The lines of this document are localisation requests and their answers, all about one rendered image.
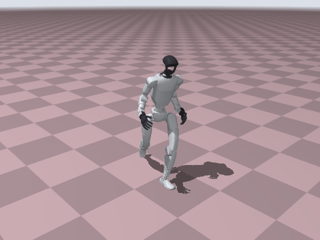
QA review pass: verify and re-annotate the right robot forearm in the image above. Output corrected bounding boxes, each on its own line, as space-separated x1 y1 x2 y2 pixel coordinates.
137 95 146 117

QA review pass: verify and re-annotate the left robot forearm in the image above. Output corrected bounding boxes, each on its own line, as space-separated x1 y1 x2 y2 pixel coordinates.
171 95 181 113

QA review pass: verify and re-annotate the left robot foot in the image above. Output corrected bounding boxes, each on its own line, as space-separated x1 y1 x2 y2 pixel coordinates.
159 177 175 190

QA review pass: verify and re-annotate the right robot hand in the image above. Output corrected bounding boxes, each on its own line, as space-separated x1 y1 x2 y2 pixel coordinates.
139 111 153 130

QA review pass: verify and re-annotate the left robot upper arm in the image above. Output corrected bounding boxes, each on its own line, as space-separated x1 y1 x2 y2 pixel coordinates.
172 74 183 98

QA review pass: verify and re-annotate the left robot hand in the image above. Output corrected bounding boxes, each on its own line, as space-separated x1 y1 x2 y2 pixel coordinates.
179 107 187 125

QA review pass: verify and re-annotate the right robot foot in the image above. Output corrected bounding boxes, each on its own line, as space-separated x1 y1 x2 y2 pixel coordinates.
139 142 146 158

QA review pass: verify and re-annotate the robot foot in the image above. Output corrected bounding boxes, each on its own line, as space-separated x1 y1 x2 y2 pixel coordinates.
139 142 146 158
159 177 175 190

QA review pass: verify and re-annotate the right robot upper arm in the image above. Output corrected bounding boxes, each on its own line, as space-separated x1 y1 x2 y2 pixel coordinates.
141 76 158 103

